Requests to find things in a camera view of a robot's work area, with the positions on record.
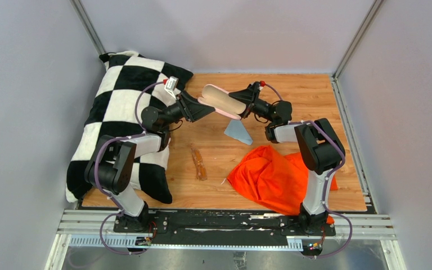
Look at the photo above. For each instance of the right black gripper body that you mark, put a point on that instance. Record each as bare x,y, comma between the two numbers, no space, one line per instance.
261,107

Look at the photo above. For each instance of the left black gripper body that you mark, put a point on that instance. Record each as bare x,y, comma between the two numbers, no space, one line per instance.
180,109

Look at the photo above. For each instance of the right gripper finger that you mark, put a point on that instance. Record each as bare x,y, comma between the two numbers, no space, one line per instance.
245,96
246,112

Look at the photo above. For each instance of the pink glasses case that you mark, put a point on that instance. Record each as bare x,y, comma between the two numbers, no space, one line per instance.
218,98

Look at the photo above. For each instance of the light blue cleaning cloth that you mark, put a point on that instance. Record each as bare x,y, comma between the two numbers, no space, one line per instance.
236,130

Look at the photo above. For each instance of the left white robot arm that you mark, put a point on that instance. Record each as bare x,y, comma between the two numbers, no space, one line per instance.
110,167

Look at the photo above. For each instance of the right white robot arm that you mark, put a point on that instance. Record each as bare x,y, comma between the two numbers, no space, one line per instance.
322,153

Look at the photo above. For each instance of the orange transparent sunglasses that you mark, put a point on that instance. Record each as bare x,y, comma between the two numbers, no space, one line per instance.
201,173

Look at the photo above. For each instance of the black white checkered pillow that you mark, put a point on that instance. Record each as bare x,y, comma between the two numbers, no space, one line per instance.
131,83

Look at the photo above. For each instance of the orange cloth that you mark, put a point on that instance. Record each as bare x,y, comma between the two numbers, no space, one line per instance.
270,179

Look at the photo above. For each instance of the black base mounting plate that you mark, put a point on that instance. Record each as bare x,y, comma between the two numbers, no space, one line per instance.
225,228

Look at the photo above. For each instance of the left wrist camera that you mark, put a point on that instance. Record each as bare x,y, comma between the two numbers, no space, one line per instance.
170,84

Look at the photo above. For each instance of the aluminium frame rail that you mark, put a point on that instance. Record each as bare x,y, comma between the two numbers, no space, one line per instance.
94,228

